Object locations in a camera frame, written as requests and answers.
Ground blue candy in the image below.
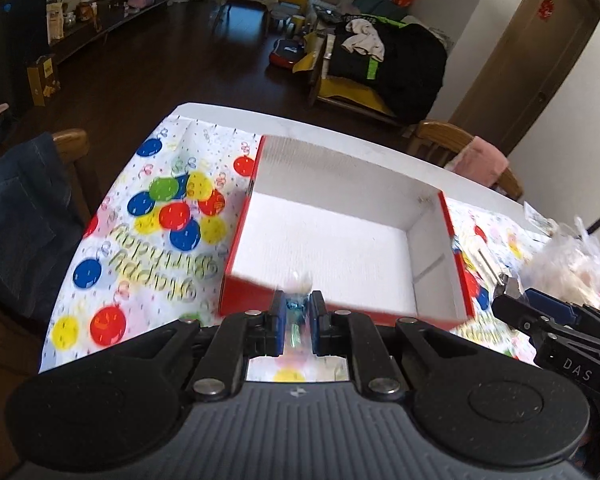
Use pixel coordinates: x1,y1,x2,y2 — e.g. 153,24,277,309
283,271,312,358

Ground clear bag of snacks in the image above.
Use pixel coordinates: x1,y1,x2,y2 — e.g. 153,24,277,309
519,217,600,310

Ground red cardboard box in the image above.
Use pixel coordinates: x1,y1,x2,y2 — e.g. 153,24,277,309
219,136,475,330

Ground balloon birthday tablecloth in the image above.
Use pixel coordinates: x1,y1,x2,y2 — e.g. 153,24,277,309
41,110,553,370

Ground pink cloth on chair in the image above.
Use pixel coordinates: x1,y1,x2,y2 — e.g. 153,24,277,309
444,136,509,188

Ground wooden chair far side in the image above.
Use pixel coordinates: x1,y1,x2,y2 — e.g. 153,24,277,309
407,120,524,200

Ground dark blue jeans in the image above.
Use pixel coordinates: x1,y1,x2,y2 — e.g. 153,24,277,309
0,133,84,330

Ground wooden chair with jeans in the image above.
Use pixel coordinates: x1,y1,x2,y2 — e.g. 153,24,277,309
52,128,104,216

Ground yellow wooden armchair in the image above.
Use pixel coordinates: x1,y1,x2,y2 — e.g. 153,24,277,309
292,32,396,125

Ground black clothes pile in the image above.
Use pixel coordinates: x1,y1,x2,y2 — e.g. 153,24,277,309
328,14,448,126

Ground red toy car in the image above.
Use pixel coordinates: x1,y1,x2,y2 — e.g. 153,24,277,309
268,38,306,70

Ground wooden door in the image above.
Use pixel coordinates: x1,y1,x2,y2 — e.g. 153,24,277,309
451,0,600,154

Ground white garment on pile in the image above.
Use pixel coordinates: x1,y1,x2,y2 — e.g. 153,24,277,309
342,18,385,63

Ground brown paper bag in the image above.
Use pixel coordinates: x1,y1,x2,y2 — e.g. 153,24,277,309
27,55,60,107

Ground dark tv console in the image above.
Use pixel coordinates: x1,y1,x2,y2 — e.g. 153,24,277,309
50,0,170,63

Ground black side cabinet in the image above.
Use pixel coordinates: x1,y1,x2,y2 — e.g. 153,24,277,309
0,0,50,115

